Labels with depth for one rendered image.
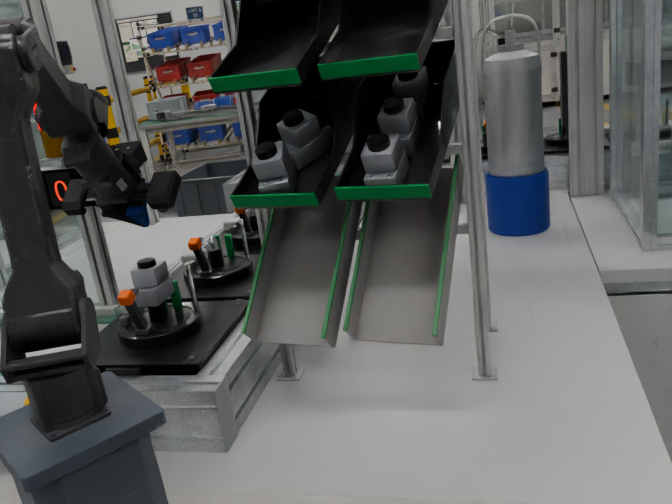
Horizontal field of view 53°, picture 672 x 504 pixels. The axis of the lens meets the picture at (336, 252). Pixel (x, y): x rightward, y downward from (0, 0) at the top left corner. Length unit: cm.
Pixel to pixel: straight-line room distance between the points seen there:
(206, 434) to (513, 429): 43
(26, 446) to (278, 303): 42
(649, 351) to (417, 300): 77
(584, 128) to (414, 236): 111
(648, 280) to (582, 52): 74
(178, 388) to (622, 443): 60
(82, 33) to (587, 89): 1103
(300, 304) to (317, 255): 8
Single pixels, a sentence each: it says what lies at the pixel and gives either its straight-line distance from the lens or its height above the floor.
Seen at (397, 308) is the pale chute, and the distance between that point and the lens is 96.
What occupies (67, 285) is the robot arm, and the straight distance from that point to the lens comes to 72.
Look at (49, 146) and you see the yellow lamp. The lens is 128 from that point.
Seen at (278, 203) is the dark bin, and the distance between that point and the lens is 92.
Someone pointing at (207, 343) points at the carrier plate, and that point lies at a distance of 108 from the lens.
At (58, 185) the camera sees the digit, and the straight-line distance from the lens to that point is 129.
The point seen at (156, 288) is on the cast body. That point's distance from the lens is 112.
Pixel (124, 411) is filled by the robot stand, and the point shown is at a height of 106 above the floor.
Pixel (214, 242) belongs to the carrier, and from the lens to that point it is 135.
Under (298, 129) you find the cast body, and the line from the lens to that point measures 95.
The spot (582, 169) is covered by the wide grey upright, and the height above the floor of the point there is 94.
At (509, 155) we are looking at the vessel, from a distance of 169.
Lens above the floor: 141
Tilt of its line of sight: 18 degrees down
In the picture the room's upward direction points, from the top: 8 degrees counter-clockwise
